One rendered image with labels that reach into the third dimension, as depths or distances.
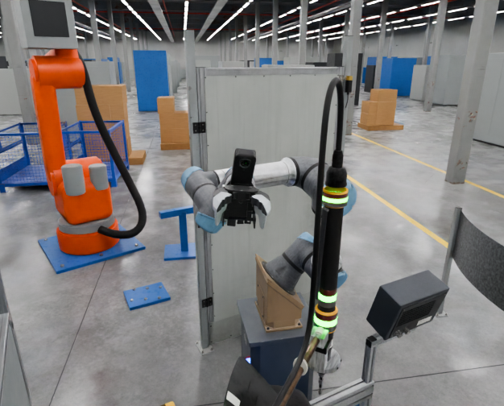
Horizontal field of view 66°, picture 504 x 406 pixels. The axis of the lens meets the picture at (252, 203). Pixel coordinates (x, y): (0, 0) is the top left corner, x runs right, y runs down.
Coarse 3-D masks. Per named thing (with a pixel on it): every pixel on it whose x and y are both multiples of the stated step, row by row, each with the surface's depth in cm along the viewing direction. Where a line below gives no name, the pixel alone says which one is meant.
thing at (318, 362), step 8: (312, 328) 74; (312, 336) 72; (320, 336) 72; (320, 344) 71; (328, 344) 73; (320, 352) 73; (336, 352) 80; (312, 360) 76; (320, 360) 75; (336, 360) 78; (312, 368) 77; (320, 368) 75; (328, 368) 76; (336, 368) 77
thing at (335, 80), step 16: (336, 80) 56; (320, 144) 56; (336, 144) 64; (320, 160) 57; (320, 176) 58; (320, 192) 58; (320, 208) 59; (304, 336) 66; (304, 352) 65; (304, 368) 64; (288, 384) 59
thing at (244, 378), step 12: (240, 360) 82; (240, 372) 79; (252, 372) 81; (228, 384) 74; (240, 384) 76; (252, 384) 79; (264, 384) 81; (240, 396) 74; (252, 396) 76; (264, 396) 79; (276, 396) 81
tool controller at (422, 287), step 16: (384, 288) 142; (400, 288) 143; (416, 288) 144; (432, 288) 145; (448, 288) 147; (384, 304) 143; (400, 304) 136; (416, 304) 140; (432, 304) 147; (368, 320) 152; (384, 320) 144; (400, 320) 141; (416, 320) 148; (384, 336) 146; (400, 336) 144
